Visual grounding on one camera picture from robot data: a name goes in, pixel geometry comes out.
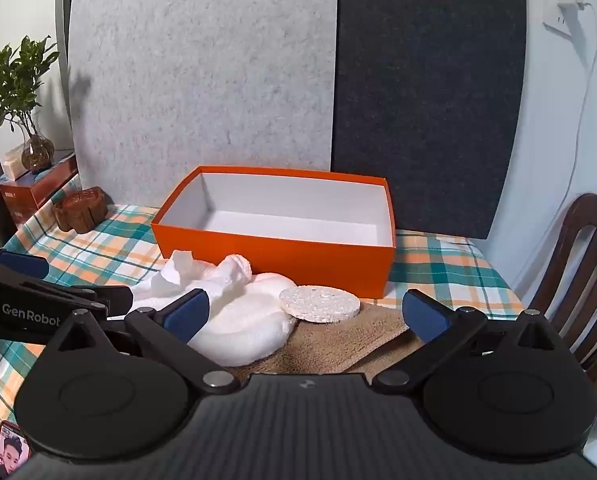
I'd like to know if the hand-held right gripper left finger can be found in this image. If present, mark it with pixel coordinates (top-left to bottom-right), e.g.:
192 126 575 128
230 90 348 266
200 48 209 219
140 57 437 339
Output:
43 287 242 396

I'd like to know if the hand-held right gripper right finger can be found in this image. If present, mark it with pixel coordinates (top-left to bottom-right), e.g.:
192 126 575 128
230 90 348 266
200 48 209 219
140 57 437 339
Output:
373 287 571 396

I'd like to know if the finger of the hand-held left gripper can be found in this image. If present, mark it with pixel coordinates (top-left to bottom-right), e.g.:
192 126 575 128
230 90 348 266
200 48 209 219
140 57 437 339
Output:
24 282 133 319
0 246 50 282

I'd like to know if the white cloth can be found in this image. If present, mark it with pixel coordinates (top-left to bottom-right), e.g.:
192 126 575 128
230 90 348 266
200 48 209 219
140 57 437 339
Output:
186 272 299 367

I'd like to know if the brown towel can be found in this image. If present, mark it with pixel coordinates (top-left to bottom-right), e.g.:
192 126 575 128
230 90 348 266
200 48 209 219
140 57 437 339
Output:
226 305 424 376

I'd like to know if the orange cardboard box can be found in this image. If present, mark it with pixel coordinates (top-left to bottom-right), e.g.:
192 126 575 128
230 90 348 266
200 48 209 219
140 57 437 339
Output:
151 165 397 301

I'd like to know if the round white sponge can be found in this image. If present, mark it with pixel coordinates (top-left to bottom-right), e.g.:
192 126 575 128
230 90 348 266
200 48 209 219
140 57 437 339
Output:
278 285 361 322

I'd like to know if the crumpled white tissue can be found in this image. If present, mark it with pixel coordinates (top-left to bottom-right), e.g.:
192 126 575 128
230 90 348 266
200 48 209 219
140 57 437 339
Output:
128 249 253 311

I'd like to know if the plaid tablecloth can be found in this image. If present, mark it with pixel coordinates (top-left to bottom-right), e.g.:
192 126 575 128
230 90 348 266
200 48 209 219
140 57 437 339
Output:
0 202 526 461

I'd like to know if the carved wooden ornament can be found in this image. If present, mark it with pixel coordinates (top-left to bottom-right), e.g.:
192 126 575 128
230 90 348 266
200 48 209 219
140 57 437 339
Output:
53 186 110 235

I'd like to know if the red-brown box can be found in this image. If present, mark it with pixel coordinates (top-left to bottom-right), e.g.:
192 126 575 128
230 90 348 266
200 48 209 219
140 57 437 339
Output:
0 152 79 211

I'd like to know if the beige tissue box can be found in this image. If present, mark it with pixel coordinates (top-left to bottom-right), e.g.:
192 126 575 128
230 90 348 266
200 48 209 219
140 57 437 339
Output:
1 145 34 181

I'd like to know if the round glass vase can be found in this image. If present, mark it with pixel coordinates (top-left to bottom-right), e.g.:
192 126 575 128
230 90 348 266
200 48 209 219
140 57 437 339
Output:
21 129 56 175

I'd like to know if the smartphone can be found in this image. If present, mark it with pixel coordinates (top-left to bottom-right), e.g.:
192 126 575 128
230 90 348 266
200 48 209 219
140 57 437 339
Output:
0 422 32 480

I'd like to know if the dark wooden chair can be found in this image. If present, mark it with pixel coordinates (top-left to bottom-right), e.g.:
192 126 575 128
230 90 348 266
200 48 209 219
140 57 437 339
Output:
525 192 597 386

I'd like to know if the green leafy plant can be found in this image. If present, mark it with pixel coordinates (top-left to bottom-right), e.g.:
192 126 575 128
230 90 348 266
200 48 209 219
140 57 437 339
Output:
0 35 62 133

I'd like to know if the dark grey felt panel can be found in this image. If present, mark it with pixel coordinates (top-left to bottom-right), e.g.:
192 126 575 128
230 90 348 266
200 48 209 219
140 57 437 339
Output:
331 0 528 240

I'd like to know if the light grey felt panel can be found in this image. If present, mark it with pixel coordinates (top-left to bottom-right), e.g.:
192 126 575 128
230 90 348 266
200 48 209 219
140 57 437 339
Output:
66 0 340 208

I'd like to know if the white charger cable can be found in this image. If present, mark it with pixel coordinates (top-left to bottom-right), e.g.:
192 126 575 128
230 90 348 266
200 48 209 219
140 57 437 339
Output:
558 2 597 221

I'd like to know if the white wall socket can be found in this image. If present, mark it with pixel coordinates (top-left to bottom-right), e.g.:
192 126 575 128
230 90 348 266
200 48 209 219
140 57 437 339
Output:
543 0 587 36

